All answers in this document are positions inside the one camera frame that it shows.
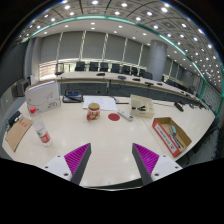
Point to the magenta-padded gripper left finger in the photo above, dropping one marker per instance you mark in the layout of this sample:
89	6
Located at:
77	159

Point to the large white cardboard box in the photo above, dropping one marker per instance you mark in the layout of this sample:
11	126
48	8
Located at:
41	96

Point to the row of desk microphones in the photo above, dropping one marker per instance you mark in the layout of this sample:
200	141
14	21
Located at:
122	77

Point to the row of black office chairs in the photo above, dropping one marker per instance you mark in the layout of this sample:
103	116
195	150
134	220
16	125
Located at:
104	66

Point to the clear red-capped water bottle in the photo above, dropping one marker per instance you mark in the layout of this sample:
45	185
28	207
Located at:
41	131

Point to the white paper sheets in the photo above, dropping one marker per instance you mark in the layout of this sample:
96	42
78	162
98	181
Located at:
105	103

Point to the black pouch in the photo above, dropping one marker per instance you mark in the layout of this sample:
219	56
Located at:
72	97

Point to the brown kraft paper envelope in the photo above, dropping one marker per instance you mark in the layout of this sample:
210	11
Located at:
18	133

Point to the white power strip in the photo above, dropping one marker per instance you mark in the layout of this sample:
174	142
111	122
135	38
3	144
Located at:
125	115

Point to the open red-lidded cardboard box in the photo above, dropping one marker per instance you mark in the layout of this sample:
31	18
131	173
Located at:
163	135

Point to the long curved conference desk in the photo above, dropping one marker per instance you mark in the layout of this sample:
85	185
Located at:
113	89

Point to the flat round red coaster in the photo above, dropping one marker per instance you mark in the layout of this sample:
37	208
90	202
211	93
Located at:
114	117

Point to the black desk microphone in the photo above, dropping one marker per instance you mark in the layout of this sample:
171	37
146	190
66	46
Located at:
179	106

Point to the red and cream mug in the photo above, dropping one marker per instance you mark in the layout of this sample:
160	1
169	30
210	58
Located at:
93	112

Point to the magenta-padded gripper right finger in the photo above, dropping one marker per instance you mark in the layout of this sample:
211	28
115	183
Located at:
146	159

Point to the round ceiling lights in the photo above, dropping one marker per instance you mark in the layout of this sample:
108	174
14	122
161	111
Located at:
124	5

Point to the black flat device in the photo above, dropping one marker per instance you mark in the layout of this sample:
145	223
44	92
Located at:
14	119

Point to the grey box monitor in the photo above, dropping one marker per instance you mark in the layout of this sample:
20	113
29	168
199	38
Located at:
22	88

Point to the small open white box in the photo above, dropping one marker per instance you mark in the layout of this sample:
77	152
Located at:
141	101

